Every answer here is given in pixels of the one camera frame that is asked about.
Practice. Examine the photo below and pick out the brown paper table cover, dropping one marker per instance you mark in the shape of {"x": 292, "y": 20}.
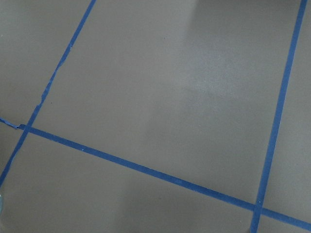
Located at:
{"x": 155, "y": 116}

